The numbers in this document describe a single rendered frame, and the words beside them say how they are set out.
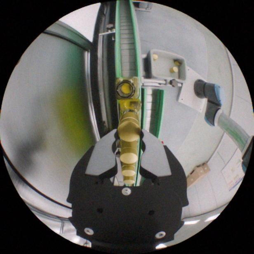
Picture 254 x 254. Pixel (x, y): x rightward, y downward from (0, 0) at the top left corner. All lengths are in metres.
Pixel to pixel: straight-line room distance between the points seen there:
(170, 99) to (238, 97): 3.43
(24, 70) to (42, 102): 0.07
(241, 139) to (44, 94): 0.59
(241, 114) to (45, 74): 3.79
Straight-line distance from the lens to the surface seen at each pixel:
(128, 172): 0.20
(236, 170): 3.91
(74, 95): 0.22
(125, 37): 0.47
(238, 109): 3.71
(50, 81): 0.17
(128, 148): 0.15
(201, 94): 0.64
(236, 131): 0.47
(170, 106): 0.59
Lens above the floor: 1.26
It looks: 61 degrees down
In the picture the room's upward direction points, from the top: 175 degrees counter-clockwise
